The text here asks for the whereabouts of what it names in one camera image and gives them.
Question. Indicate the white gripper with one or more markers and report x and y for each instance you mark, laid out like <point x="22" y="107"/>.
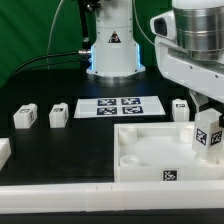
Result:
<point x="189" y="48"/>

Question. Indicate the white square tabletop part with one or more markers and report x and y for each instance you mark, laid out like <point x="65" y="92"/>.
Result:
<point x="146" y="152"/>

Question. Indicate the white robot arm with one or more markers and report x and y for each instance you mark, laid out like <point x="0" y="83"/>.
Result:
<point x="115" y="55"/>

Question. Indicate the paper sheet with markers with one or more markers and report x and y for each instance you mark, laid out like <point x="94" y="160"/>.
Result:
<point x="118" y="107"/>

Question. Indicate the white front rail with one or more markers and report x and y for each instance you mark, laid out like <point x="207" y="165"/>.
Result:
<point x="126" y="196"/>

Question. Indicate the white left rail block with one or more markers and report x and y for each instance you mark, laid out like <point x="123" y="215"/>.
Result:
<point x="5" y="151"/>

